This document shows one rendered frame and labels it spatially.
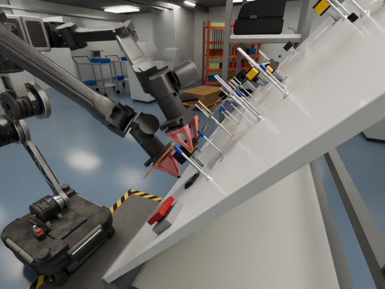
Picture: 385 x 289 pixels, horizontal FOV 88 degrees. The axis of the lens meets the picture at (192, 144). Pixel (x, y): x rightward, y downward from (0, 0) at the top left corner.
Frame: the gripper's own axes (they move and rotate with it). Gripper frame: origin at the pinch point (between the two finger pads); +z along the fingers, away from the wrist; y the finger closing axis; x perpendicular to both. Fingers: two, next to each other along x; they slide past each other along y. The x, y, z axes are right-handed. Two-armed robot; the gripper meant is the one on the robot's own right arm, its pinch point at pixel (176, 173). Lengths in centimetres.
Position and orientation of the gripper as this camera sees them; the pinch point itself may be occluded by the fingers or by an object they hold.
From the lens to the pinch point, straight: 66.0
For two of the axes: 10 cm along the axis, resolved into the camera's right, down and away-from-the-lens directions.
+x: -6.3, 3.8, 6.7
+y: 4.6, -5.2, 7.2
